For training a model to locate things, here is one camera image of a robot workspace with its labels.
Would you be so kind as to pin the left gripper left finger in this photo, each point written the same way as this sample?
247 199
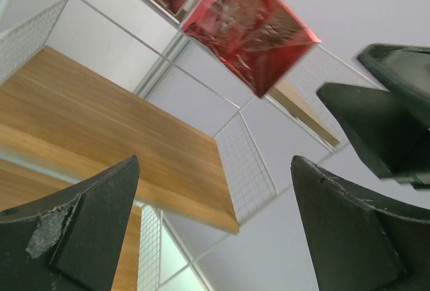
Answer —
71 239

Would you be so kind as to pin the white wire wooden shelf rack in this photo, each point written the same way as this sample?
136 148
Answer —
86 83

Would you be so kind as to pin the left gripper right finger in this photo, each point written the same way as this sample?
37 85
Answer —
359 239

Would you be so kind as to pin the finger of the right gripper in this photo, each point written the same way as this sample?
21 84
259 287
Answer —
403 70
387 138

